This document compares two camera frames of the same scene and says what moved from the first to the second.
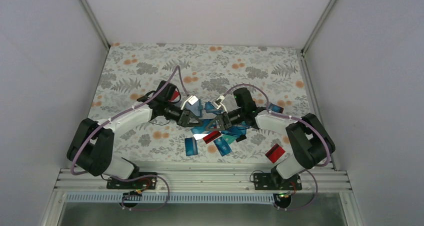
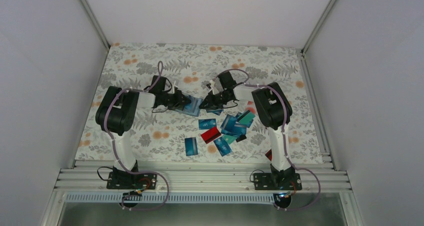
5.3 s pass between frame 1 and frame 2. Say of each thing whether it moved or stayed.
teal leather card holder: stayed
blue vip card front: stayed
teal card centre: stayed
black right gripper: moved
